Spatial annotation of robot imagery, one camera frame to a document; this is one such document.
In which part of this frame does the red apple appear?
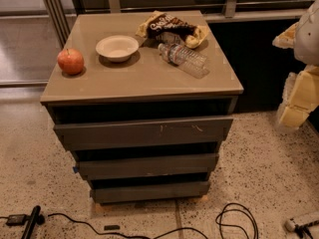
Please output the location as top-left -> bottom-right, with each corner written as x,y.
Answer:
57,49 -> 84,75

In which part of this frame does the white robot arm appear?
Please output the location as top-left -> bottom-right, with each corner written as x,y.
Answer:
272,0 -> 319,130

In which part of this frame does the grey bottom drawer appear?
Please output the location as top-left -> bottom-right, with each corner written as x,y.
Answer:
90,181 -> 210,203

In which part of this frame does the brown chip bag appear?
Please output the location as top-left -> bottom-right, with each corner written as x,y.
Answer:
136,11 -> 208,49

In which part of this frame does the white power strip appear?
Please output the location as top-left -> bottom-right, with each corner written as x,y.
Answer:
284,210 -> 319,233

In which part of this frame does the black floor cable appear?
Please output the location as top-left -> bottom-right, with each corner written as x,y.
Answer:
47,212 -> 209,239

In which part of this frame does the grey drawer cabinet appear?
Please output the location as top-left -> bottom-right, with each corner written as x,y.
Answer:
41,13 -> 243,191

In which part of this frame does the blue tape piece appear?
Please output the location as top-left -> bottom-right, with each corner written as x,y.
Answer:
73,166 -> 79,173

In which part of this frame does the white paper bowl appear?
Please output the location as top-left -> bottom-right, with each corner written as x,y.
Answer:
96,35 -> 139,63

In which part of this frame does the grey drawer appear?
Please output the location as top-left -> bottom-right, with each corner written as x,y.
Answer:
77,153 -> 218,180
54,117 -> 232,150
90,181 -> 210,203

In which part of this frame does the black power adapter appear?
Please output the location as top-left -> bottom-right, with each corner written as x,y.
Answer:
6,214 -> 27,226

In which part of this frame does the small black floor block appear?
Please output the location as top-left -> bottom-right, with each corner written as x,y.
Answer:
104,225 -> 121,231

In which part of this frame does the grey top drawer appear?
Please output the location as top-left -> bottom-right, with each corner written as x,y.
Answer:
54,117 -> 232,150

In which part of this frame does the clear plastic water bottle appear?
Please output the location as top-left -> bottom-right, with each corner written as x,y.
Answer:
158,43 -> 210,79

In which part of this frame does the black bar tool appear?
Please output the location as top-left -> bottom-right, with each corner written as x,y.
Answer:
21,205 -> 45,239

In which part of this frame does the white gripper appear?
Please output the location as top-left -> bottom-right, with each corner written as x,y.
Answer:
272,23 -> 319,129

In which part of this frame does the coiled black cable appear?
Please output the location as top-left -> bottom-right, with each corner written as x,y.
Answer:
215,202 -> 259,239

